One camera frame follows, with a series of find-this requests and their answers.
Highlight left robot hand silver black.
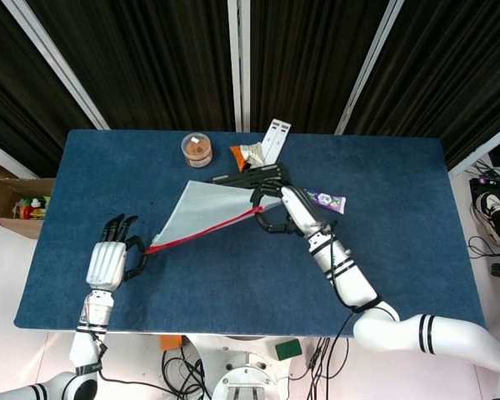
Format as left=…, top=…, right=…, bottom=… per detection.
left=86, top=214, right=158, bottom=292

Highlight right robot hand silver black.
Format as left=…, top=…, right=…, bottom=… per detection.
left=249, top=178, right=333, bottom=242

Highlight silver zip pouch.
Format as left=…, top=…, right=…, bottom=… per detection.
left=143, top=179, right=285, bottom=256

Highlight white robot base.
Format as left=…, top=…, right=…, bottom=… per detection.
left=182, top=335, right=293, bottom=400

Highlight purple toothpaste tube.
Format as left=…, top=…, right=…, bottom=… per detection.
left=302, top=187, right=347, bottom=216

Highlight black folding laptop stand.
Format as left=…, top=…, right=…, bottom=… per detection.
left=210, top=162, right=291, bottom=189

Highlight crumpled orange snack wrapper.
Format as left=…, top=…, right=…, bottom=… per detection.
left=228, top=142, right=267, bottom=172

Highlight red white bottle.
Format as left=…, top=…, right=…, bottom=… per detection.
left=19, top=197, right=47, bottom=221

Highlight blue table mat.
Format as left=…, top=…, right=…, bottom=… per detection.
left=13, top=128, right=487, bottom=339

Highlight orange block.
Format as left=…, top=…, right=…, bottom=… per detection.
left=158, top=332, right=183, bottom=352

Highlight cardboard box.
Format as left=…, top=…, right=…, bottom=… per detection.
left=0, top=177, right=56, bottom=240

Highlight clear jar orange contents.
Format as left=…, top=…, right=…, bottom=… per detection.
left=180, top=132, right=213, bottom=169

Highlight green block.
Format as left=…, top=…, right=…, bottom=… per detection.
left=274, top=338, right=303, bottom=362

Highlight black curtain panel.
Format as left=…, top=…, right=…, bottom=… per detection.
left=344, top=0, right=500, bottom=170
left=0, top=0, right=98, bottom=178
left=24, top=0, right=237, bottom=131
left=249, top=0, right=396, bottom=134

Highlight white black sneaker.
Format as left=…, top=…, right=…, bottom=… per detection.
left=474, top=191, right=500, bottom=248

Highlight black power strip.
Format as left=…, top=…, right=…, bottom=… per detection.
left=468, top=175, right=500, bottom=199

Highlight black floor cable bundle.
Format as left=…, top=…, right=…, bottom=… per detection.
left=161, top=347, right=213, bottom=400
left=289, top=337, right=351, bottom=383

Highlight white frame post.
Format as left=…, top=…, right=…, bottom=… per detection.
left=2, top=0, right=110, bottom=131
left=0, top=136, right=26, bottom=180
left=227, top=0, right=252, bottom=133
left=447, top=128, right=500, bottom=180
left=334, top=0, right=418, bottom=135

